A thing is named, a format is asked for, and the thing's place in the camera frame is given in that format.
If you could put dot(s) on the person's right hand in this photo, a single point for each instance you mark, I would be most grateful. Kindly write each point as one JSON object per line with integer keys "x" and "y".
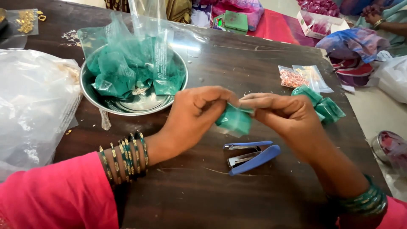
{"x": 292, "y": 121}

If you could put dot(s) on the person's left hand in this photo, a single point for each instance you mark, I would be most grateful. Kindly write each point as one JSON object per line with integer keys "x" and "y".
{"x": 187, "y": 117}

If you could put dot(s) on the small green powder packet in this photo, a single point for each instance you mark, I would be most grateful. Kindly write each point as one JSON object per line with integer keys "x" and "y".
{"x": 235, "y": 122}

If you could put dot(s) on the folded green powder packet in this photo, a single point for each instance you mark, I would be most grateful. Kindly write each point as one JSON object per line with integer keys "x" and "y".
{"x": 330, "y": 109}
{"x": 307, "y": 93}

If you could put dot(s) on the small bag of pink rings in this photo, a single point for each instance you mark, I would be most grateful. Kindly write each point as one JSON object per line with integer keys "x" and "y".
{"x": 292, "y": 78}

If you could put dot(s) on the small empty clear bag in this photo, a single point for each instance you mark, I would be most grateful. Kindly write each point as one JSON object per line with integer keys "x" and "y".
{"x": 319, "y": 81}

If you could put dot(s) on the steel bowl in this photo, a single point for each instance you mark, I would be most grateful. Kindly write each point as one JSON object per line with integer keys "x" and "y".
{"x": 140, "y": 105}

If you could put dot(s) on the blue stapler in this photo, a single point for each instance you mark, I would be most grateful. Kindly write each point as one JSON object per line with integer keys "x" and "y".
{"x": 254, "y": 160}

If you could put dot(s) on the clear printed plastic bag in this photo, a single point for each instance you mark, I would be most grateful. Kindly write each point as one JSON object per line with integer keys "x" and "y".
{"x": 160, "y": 57}

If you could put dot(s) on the set of green gold bangles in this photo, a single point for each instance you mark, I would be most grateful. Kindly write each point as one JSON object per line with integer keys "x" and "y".
{"x": 127, "y": 159}

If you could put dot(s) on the red striped bag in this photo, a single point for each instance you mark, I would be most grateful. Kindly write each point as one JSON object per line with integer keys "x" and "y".
{"x": 353, "y": 71}

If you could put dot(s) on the clear plastic scrap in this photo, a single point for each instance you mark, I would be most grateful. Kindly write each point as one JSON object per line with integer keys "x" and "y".
{"x": 105, "y": 120}

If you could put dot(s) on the large green powder plastic bag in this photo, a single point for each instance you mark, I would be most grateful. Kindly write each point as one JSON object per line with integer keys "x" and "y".
{"x": 117, "y": 70}

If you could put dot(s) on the red cloth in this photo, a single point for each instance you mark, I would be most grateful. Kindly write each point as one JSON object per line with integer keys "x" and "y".
{"x": 279, "y": 30}

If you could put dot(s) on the white cardboard box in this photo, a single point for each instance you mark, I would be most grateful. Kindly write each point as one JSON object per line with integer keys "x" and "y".
{"x": 318, "y": 27}

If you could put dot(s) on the blue purple plastic bag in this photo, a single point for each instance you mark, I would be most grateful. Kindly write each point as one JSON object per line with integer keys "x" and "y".
{"x": 353, "y": 43}

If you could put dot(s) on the steel container with pink powder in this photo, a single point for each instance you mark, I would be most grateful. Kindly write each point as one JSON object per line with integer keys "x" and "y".
{"x": 392, "y": 151}

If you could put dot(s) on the green weighing scale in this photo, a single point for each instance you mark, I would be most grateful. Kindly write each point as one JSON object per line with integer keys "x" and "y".
{"x": 235, "y": 21}

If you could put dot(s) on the stack of green bangles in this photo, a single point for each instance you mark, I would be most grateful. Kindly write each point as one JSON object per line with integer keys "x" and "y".
{"x": 365, "y": 200}

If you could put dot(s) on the white plastic bag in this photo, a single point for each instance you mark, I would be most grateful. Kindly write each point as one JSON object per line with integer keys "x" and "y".
{"x": 392, "y": 78}

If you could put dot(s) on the pink plastic bag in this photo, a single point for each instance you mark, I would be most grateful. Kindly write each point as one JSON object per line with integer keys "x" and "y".
{"x": 251, "y": 11}

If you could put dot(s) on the bag of pink packets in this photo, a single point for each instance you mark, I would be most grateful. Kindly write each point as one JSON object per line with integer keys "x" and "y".
{"x": 318, "y": 6}

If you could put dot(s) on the pink garment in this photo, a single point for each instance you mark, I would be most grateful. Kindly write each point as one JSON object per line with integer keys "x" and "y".
{"x": 57, "y": 197}

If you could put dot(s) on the big crumpled clear plastic bag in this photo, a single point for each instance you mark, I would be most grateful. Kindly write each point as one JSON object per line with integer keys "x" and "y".
{"x": 31, "y": 101}

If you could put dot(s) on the loose gold piece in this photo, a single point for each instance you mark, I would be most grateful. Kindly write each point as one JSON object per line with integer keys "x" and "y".
{"x": 41, "y": 17}

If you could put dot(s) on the clear packet of gold pieces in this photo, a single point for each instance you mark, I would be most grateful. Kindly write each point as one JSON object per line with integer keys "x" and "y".
{"x": 24, "y": 21}

